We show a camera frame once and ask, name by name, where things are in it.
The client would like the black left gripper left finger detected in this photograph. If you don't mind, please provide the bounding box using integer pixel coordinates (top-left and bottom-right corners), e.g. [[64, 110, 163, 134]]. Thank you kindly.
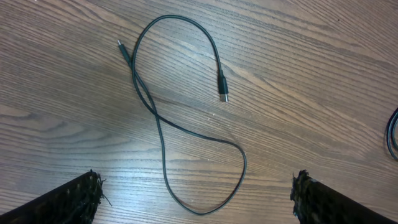
[[1, 170, 104, 224]]

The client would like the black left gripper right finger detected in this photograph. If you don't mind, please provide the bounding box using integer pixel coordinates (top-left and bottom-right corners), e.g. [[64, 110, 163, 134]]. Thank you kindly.
[[290, 170, 397, 224]]

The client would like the black cable with usb plug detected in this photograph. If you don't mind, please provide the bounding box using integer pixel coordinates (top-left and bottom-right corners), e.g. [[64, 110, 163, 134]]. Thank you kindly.
[[385, 107, 398, 162]]

